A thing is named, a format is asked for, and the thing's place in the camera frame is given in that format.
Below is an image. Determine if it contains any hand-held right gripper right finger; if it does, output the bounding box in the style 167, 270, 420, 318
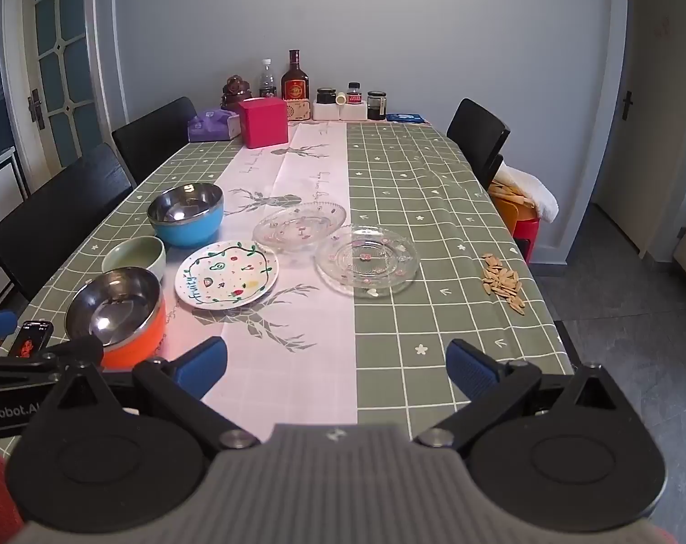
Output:
414, 338, 618, 454

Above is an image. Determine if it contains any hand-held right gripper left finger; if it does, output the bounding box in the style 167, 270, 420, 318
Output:
51, 335, 261, 454

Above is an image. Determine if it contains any orange steel bowl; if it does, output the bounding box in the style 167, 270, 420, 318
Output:
64, 266, 168, 369

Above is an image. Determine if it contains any white painted plate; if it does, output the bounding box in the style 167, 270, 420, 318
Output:
174, 241, 280, 310

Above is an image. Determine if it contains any green ceramic bowl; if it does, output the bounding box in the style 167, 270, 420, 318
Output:
101, 236, 167, 284

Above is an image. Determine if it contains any blue steel bowl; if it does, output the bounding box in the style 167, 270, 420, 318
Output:
146, 182, 226, 249

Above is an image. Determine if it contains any clear glass plate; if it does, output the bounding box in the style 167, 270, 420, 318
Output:
314, 225, 420, 297
252, 202, 348, 254

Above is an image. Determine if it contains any smartphone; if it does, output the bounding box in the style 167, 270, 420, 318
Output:
13, 321, 56, 359

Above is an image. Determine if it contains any pile of sunflower seeds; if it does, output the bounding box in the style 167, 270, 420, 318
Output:
480, 253, 526, 315

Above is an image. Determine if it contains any white cabinet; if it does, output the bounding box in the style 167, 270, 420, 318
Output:
0, 147, 29, 312

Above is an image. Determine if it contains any black chair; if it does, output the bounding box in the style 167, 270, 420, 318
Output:
446, 98, 511, 190
0, 143, 135, 302
111, 96, 198, 185

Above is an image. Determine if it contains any red stool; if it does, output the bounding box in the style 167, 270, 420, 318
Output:
513, 218, 541, 264

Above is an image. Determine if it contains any orange container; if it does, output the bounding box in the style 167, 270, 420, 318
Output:
490, 193, 539, 236

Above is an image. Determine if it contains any bag of breadsticks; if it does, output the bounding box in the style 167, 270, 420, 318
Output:
488, 180, 533, 206

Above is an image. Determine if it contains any purple tissue pack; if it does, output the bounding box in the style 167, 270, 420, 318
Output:
187, 109, 242, 142

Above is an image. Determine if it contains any pink box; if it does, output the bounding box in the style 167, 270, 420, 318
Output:
238, 97, 290, 148

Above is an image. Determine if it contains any glass panel door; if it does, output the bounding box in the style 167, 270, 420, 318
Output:
14, 0, 103, 182

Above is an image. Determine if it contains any brown figurine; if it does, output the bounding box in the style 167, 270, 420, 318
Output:
221, 75, 254, 110

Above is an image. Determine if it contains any clear plastic bottle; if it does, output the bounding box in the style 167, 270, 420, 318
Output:
258, 58, 277, 99

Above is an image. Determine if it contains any brown liquor bottle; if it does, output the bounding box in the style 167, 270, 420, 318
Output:
280, 49, 311, 104

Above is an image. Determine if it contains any white door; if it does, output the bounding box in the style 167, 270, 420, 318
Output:
595, 0, 686, 256

